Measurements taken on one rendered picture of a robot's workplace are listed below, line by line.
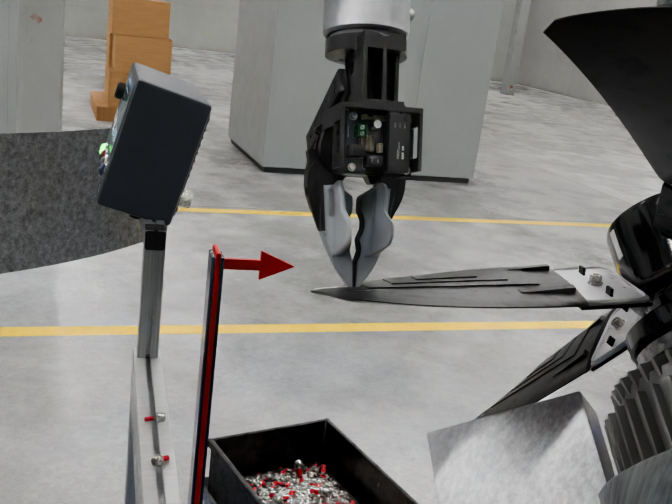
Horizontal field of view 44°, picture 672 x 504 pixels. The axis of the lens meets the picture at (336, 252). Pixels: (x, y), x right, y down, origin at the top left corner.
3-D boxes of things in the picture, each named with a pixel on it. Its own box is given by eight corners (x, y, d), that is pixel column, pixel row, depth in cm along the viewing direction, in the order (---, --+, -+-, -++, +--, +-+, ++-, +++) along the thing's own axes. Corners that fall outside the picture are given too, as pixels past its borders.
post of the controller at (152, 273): (158, 358, 121) (166, 230, 115) (137, 358, 120) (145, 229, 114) (157, 350, 124) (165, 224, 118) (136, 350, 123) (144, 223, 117)
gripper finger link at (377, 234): (369, 289, 68) (373, 178, 68) (348, 286, 74) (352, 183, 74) (404, 290, 69) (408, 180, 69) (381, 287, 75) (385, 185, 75)
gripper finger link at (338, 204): (333, 289, 67) (337, 176, 67) (315, 285, 73) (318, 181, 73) (370, 289, 68) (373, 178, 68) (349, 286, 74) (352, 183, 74)
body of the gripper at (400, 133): (335, 174, 65) (340, 23, 65) (308, 182, 74) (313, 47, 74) (424, 180, 68) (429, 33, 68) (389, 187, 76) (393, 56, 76)
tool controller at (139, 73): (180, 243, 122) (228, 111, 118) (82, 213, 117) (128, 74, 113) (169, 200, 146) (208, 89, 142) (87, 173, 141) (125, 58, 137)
